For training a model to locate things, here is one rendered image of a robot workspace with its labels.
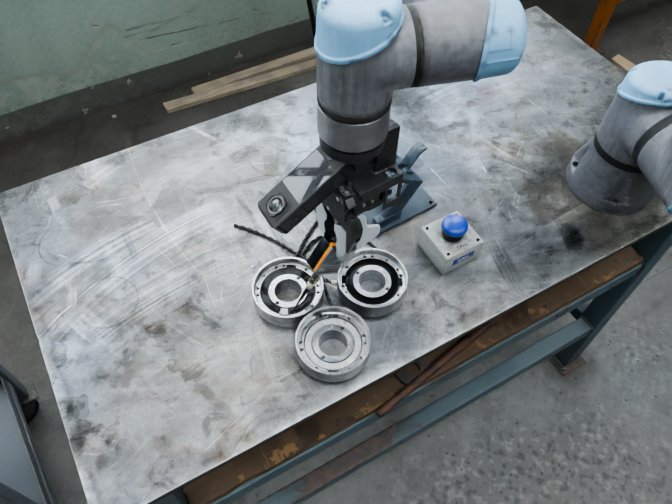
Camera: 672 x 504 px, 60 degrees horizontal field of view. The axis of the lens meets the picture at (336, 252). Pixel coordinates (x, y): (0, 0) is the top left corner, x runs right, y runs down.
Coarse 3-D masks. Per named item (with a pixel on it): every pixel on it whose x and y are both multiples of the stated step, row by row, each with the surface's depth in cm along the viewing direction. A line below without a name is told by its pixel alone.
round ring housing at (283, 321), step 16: (256, 288) 86; (272, 288) 86; (288, 288) 89; (304, 288) 86; (320, 288) 86; (256, 304) 83; (288, 304) 84; (320, 304) 85; (272, 320) 83; (288, 320) 83
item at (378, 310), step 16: (368, 256) 90; (384, 256) 90; (368, 272) 89; (384, 272) 88; (400, 272) 88; (384, 288) 86; (400, 288) 86; (352, 304) 84; (368, 304) 85; (384, 304) 83
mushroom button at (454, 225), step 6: (450, 216) 89; (456, 216) 89; (444, 222) 88; (450, 222) 88; (456, 222) 88; (462, 222) 88; (444, 228) 88; (450, 228) 87; (456, 228) 87; (462, 228) 87; (450, 234) 88; (456, 234) 87; (462, 234) 88
